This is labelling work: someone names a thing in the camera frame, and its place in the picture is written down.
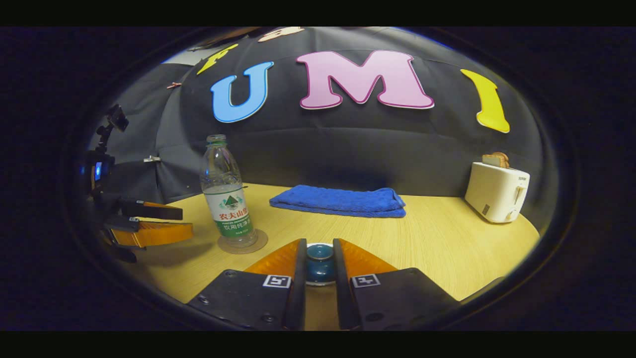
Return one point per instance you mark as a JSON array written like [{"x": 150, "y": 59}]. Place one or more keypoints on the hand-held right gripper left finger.
[{"x": 299, "y": 288}]

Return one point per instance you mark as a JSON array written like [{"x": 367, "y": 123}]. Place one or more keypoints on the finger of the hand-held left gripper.
[
  {"x": 159, "y": 233},
  {"x": 154, "y": 211}
]

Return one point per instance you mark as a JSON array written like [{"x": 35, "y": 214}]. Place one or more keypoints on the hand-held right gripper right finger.
[{"x": 341, "y": 293}]

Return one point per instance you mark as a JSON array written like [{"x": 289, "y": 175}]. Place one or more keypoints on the dark teal teacup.
[{"x": 320, "y": 284}]

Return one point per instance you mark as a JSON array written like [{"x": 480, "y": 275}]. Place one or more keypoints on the clear round coaster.
[{"x": 259, "y": 241}]

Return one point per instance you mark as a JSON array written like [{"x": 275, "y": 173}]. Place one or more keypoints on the clear plastic water bottle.
[{"x": 226, "y": 199}]

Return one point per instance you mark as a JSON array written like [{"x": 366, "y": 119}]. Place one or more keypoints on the silver metal clip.
[{"x": 152, "y": 159}]

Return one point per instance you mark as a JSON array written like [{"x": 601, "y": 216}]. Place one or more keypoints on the blue folded towel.
[{"x": 338, "y": 201}]

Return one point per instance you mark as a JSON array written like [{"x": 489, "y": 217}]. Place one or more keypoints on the small copper clip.
[{"x": 174, "y": 85}]

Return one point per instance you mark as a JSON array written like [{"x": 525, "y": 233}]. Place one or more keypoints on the white toaster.
[{"x": 494, "y": 194}]

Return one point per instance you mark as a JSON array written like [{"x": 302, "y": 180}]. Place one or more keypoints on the toasted bread slice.
[
  {"x": 505, "y": 160},
  {"x": 491, "y": 160}
]

